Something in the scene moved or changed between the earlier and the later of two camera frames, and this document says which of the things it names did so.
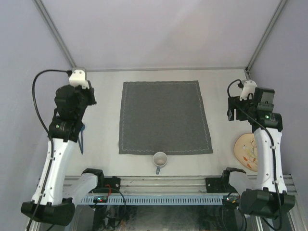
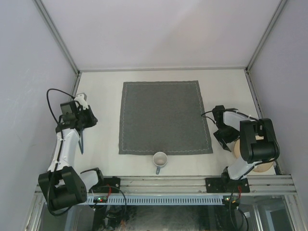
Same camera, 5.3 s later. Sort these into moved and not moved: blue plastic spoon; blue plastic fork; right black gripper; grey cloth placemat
Moved: right black gripper
Not moved: blue plastic spoon; blue plastic fork; grey cloth placemat
